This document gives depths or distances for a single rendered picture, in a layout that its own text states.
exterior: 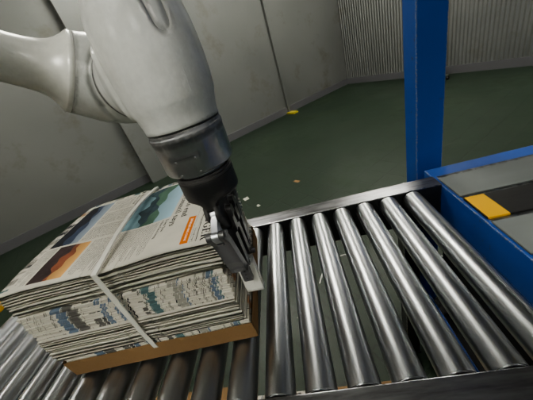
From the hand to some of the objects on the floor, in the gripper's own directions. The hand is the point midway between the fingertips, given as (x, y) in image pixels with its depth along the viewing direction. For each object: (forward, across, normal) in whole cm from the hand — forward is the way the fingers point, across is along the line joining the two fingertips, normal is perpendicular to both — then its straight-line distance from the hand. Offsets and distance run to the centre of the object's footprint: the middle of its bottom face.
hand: (250, 273), depth 45 cm
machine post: (+93, -53, +53) cm, 120 cm away
